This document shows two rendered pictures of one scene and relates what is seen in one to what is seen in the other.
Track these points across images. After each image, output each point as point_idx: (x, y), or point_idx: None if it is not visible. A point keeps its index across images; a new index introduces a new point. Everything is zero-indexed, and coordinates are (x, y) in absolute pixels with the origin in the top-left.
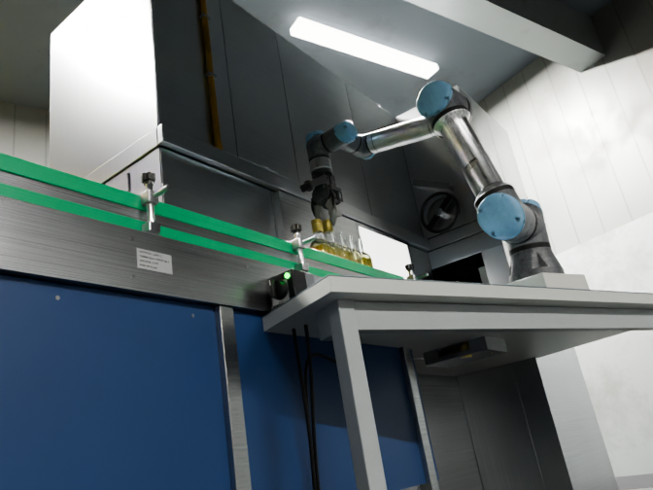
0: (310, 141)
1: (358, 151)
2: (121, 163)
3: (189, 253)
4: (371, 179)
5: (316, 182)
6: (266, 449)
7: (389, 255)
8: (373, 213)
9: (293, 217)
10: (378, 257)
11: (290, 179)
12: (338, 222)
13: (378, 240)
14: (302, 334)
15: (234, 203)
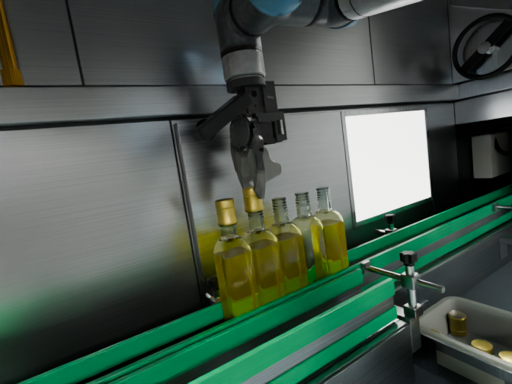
0: (217, 14)
1: (318, 20)
2: None
3: None
4: (381, 17)
5: (218, 123)
6: None
7: (393, 139)
8: (377, 76)
9: (212, 160)
10: (375, 152)
11: (216, 79)
12: (308, 126)
13: (378, 124)
14: None
15: (78, 184)
